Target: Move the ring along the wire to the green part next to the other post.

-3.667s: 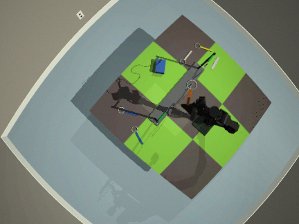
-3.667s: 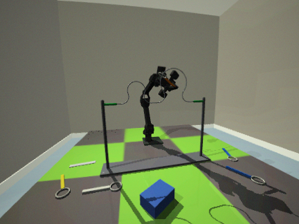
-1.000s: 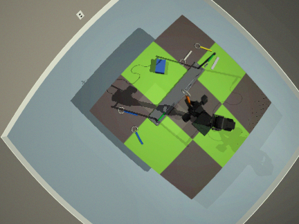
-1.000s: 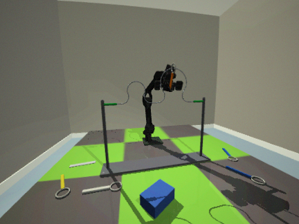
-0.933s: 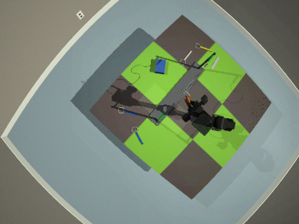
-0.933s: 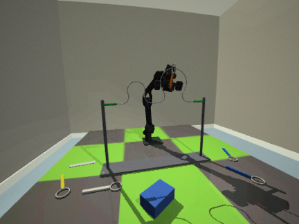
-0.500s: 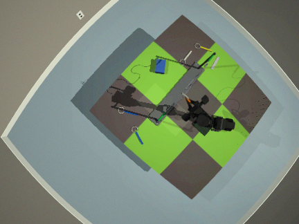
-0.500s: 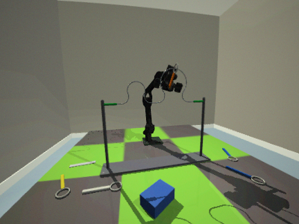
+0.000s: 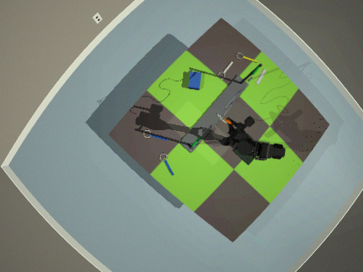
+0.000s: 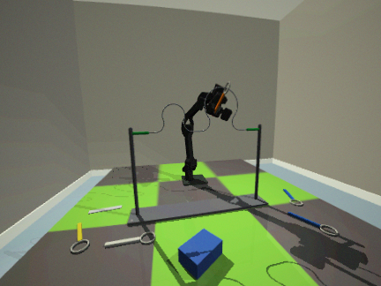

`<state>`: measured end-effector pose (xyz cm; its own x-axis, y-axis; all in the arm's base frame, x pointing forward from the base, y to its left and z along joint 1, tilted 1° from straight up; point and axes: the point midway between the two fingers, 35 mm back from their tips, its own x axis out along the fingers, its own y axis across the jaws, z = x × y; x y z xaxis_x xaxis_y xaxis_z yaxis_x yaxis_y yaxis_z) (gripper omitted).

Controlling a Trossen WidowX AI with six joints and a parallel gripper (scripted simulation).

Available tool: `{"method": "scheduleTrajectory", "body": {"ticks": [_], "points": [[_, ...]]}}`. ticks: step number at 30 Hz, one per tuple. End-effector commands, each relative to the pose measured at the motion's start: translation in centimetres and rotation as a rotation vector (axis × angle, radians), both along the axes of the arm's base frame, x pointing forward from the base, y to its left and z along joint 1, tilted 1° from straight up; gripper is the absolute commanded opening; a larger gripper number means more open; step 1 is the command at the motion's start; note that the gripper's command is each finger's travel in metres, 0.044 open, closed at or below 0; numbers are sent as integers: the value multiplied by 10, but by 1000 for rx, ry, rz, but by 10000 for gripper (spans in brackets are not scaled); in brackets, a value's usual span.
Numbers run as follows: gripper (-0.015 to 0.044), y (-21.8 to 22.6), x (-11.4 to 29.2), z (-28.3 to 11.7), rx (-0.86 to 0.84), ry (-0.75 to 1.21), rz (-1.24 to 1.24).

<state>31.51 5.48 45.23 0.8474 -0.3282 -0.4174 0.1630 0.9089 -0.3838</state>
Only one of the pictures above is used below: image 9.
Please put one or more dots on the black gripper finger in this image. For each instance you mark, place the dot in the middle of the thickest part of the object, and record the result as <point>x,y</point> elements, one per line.
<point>234,123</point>
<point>230,128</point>

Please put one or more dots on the brown long bar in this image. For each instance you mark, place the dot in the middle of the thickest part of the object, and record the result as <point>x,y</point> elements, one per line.
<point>224,119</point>

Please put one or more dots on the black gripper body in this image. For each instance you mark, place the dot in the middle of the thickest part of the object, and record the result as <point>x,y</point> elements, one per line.
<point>249,121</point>

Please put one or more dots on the blue box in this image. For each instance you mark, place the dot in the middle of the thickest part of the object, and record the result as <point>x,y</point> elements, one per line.
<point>194,82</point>

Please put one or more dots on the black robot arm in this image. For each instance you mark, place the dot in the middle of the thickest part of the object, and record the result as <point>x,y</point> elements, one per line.
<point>251,148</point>

